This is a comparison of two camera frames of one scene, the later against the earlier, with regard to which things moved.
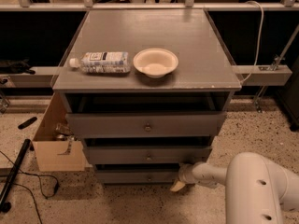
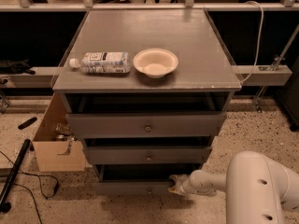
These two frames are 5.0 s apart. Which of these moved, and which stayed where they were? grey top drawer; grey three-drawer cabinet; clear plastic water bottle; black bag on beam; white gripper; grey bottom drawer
Moved: grey bottom drawer; white gripper
Stayed: black bag on beam; grey top drawer; grey three-drawer cabinet; clear plastic water bottle
